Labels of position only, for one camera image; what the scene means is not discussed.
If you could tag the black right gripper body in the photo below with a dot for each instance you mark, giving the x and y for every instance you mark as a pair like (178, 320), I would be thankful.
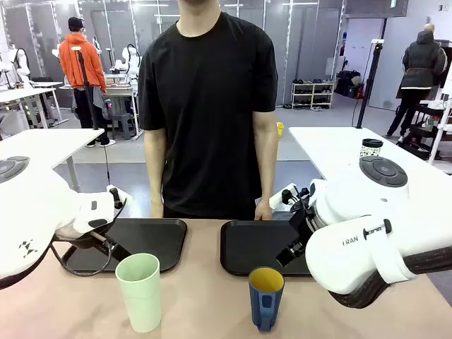
(302, 226)

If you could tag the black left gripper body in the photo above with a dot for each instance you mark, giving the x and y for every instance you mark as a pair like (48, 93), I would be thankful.
(116, 251)

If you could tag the pale green plastic cup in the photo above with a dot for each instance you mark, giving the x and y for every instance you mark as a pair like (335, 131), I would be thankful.
(139, 293)

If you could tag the blue mug yellow inside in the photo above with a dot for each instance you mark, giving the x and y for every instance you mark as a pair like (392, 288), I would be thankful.
(266, 303)

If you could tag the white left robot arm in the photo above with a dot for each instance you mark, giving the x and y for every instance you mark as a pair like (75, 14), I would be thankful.
(35, 212)

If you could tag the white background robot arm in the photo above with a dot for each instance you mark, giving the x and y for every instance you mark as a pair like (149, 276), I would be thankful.
(129, 58)
(21, 63)

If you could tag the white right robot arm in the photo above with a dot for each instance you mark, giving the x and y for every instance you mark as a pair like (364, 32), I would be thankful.
(353, 254)

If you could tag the person's right forearm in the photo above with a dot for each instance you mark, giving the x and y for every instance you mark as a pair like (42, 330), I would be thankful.
(154, 169)

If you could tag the person's left forearm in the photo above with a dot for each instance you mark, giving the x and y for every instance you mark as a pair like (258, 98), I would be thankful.
(266, 159)

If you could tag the person's left hand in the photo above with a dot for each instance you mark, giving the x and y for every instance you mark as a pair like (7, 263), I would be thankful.
(263, 211)

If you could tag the person's right hand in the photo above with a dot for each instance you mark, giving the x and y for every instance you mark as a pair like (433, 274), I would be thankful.
(157, 212)

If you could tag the black plastic tray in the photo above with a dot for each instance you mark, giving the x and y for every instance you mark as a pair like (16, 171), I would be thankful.
(152, 240)
(254, 243)

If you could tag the yellow plastic basket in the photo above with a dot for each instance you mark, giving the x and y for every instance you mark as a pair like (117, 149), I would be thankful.
(280, 130)

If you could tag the spotted cup with black lid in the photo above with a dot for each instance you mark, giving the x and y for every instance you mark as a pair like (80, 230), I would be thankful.
(370, 148)

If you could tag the grey step stool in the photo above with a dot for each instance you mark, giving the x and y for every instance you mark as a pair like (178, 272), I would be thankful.
(123, 123)

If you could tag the white shoe rack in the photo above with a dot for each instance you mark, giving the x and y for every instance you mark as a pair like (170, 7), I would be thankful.
(312, 93)

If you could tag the black bags pile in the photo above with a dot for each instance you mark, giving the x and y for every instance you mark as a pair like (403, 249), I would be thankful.
(347, 84)

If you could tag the person in black t-shirt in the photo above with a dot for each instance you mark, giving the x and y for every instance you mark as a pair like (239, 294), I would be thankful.
(208, 106)

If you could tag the person with black cap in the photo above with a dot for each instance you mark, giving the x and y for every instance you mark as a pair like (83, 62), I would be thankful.
(83, 88)

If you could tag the white background desk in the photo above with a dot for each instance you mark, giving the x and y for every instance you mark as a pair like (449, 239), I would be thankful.
(31, 93)

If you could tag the orange hoodie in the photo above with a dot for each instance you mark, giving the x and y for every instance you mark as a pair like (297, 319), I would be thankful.
(81, 63)

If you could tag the person in dark puffer jacket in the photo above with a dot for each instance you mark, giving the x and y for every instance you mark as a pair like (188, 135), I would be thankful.
(420, 70)

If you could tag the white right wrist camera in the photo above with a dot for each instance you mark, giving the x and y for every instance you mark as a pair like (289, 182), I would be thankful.
(279, 197)

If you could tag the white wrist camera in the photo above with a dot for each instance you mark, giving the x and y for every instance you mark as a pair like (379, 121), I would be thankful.
(123, 197)
(279, 197)

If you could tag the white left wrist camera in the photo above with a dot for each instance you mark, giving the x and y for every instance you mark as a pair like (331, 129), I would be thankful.
(123, 197)

